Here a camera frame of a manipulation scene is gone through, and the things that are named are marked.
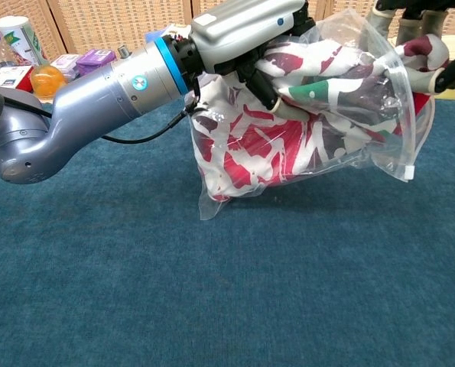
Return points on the blue carpet table mat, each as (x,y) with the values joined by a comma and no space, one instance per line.
(212,286)

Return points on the white blue tissue pack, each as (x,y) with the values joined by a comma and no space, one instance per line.
(162,32)

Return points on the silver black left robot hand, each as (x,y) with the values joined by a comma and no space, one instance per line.
(234,34)

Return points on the white red cardboard box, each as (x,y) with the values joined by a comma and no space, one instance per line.
(5,76)

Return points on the purple cardboard box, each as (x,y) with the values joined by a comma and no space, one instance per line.
(93,61)

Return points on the clear plastic zip bag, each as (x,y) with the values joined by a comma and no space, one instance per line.
(399,153)

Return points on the rattan folding screen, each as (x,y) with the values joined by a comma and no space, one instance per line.
(116,23)

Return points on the red white patterned garment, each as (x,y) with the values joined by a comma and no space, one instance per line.
(273,153)

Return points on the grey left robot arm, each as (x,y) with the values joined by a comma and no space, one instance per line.
(89,99)

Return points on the white capped green label bottle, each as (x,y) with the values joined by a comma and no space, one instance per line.
(18,38)

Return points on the pale lilac clear box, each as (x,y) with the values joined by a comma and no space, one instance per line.
(64,63)

